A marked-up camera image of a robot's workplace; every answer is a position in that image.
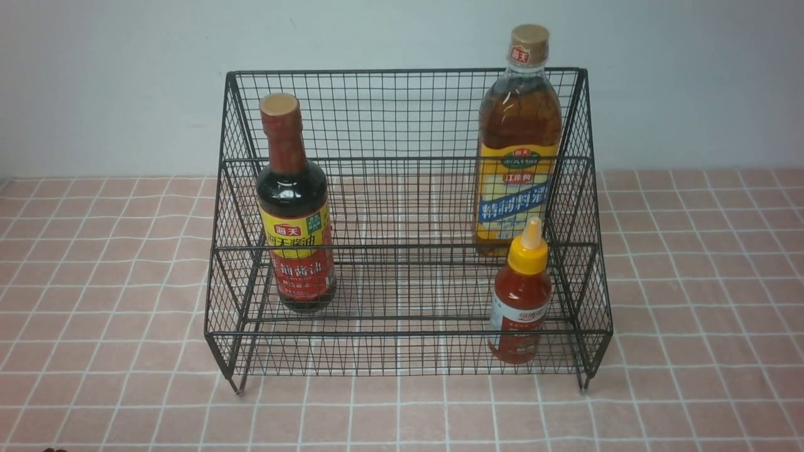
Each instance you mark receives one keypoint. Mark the black wire mesh shelf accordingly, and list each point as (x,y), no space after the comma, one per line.
(413,290)

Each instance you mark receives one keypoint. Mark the red ketchup squeeze bottle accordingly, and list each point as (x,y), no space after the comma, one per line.
(521,297)

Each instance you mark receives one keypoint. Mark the dark soy sauce bottle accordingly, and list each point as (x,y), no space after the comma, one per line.
(293,201)

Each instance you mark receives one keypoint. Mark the amber cooking wine bottle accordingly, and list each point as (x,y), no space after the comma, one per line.
(520,127)

